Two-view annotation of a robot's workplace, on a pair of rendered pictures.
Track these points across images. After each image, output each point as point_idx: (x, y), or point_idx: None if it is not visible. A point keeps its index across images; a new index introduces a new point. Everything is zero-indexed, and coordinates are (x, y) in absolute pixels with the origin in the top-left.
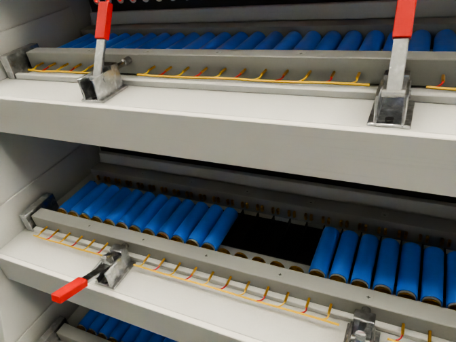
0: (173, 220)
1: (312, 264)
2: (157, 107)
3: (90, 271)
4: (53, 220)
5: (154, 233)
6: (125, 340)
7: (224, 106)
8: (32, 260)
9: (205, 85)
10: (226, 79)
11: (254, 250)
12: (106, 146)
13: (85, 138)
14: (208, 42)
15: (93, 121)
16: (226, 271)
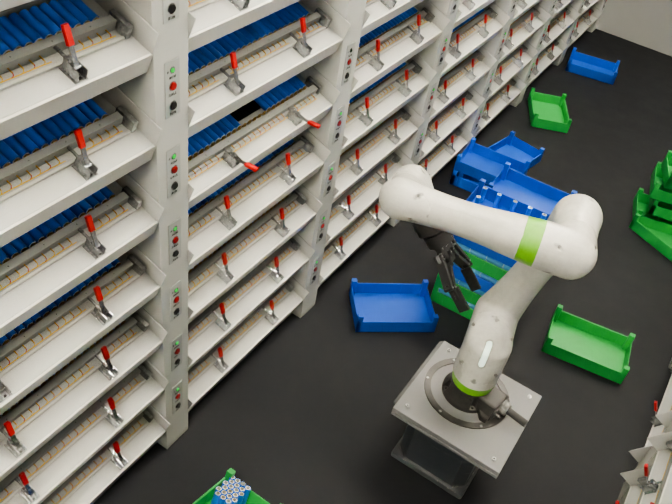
0: (218, 128)
1: (266, 107)
2: (260, 82)
3: (224, 168)
4: (191, 166)
5: (219, 138)
6: (196, 207)
7: (272, 70)
8: (203, 186)
9: (255, 65)
10: (249, 58)
11: (243, 117)
12: (238, 108)
13: (232, 110)
14: (225, 43)
15: (240, 101)
16: (256, 128)
